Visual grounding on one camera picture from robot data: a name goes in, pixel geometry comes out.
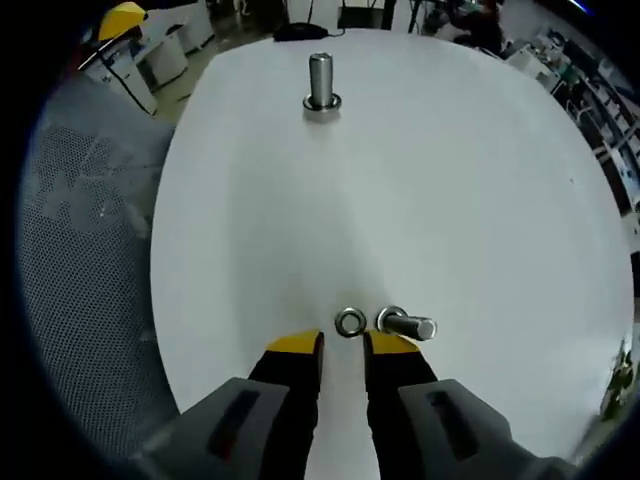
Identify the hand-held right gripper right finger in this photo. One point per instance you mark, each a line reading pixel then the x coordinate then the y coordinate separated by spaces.
pixel 400 390

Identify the black computer mouse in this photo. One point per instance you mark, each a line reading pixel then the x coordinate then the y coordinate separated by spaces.
pixel 300 32

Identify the grey mesh office chair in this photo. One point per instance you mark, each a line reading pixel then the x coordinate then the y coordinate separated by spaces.
pixel 85 260

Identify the white side desk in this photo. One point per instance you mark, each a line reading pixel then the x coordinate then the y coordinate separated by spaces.
pixel 170 55

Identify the silver metal washer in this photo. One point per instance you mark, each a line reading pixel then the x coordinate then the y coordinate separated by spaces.
pixel 338 322
pixel 381 320

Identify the large threaded metal stud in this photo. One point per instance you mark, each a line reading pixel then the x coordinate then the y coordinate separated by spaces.
pixel 321 75

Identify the green potted plant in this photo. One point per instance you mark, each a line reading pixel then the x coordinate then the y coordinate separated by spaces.
pixel 620 380

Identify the small threaded metal stud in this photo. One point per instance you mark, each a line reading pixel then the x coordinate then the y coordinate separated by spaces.
pixel 415 327

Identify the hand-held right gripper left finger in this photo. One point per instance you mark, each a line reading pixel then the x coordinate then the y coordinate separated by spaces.
pixel 290 390

